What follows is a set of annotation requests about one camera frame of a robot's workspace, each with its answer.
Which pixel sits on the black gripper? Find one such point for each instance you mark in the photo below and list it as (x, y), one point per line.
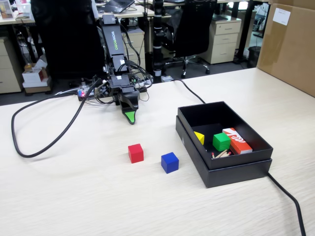
(123, 84)

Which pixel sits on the red cube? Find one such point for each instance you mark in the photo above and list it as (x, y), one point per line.
(135, 153)

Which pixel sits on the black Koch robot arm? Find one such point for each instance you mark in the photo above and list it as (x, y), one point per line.
(113, 37)

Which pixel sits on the blue cube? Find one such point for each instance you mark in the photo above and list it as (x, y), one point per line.
(169, 163)

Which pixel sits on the yellow cube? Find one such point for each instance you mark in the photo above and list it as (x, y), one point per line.
(199, 138)

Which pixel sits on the green cube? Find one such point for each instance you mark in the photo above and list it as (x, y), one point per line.
(221, 142)

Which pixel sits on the controller board with red LED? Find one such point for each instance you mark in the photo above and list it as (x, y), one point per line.
(82, 93)

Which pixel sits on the black pole with white bands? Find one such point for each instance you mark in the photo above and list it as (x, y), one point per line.
(157, 49)

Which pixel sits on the black inner box tray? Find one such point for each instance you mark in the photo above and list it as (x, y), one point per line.
(214, 115)

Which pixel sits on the large black office chair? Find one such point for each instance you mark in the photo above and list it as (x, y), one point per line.
(69, 37)

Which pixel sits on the flat white box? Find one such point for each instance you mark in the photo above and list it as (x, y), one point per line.
(37, 84)

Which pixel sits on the beige office desk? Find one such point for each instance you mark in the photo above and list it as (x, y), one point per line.
(9, 20)
(137, 12)

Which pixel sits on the black swivel chair chrome base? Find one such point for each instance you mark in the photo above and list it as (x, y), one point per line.
(194, 29)

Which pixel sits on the white carton box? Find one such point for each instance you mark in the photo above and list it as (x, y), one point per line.
(32, 76)

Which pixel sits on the black laptop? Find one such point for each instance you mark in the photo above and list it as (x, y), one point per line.
(115, 6)

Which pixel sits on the orange white matchbox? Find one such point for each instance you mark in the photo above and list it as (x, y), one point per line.
(238, 143)

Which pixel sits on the beige drawer cabinet with lock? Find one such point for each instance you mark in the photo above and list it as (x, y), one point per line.
(225, 37)

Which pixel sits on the black outer box base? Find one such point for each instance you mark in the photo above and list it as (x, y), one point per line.
(233, 177)

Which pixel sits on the black trash bin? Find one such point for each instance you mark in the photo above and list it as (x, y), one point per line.
(254, 57)

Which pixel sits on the black desk leg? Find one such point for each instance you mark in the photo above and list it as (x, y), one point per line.
(246, 32)

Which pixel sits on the white desktop box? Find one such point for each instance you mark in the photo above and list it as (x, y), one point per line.
(24, 8)

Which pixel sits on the framed picture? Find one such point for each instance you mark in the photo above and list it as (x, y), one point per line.
(6, 9)

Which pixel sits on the large brown cardboard box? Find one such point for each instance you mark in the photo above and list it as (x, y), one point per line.
(290, 49)

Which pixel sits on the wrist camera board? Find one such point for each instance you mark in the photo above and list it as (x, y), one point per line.
(101, 89)

